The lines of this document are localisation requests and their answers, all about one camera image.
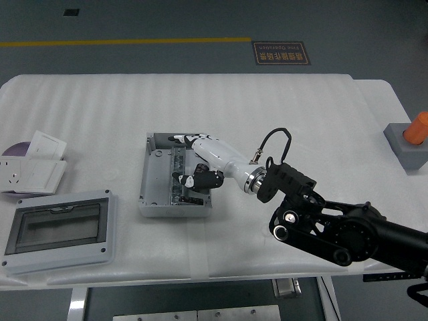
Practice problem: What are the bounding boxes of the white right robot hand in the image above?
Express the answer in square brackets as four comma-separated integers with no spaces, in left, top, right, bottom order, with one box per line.
[167,133,259,192]

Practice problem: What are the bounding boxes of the grey open junction box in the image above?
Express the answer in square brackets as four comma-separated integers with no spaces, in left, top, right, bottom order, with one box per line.
[138,132,214,219]

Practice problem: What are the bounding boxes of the white foam mat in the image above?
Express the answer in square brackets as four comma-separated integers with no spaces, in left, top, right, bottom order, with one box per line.
[0,73,414,288]

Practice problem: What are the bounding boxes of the black floor sign orange text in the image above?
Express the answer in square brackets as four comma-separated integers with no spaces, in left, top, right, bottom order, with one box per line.
[251,41,311,66]

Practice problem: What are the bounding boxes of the white table leg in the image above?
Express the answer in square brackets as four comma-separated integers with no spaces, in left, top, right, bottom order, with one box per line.
[68,286,90,321]
[316,276,342,321]

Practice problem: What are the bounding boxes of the grey cover with clear window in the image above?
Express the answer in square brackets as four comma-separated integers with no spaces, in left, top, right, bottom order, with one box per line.
[0,189,118,276]

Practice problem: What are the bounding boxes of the grey block base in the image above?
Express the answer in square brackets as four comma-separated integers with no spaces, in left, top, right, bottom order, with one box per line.
[383,122,428,175]

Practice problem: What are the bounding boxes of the purple disc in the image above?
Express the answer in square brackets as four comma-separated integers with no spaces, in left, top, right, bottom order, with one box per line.
[1,142,33,199]

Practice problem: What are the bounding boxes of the orange cylinder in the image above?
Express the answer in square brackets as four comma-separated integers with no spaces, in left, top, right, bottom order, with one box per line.
[403,112,428,146]

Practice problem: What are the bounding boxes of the black table control panel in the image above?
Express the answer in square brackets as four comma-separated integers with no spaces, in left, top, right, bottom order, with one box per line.
[362,272,427,282]

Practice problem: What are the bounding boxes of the metal mounting rail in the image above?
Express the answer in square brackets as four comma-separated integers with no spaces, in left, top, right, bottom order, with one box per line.
[169,146,188,205]

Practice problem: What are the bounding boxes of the metal table bracket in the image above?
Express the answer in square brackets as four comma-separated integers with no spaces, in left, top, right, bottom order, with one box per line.
[272,278,303,299]

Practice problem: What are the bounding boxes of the grey metal base plate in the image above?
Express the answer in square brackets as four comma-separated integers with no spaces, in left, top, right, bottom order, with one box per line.
[112,310,198,321]
[197,308,281,321]

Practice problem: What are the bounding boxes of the white switch panel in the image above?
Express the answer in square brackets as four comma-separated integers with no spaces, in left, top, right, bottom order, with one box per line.
[16,158,68,196]

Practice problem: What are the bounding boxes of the white wall socket panel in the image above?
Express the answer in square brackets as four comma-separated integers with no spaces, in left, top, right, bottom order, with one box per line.
[0,158,26,192]

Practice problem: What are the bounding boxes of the black cable loop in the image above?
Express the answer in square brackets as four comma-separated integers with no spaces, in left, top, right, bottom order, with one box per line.
[406,284,428,307]

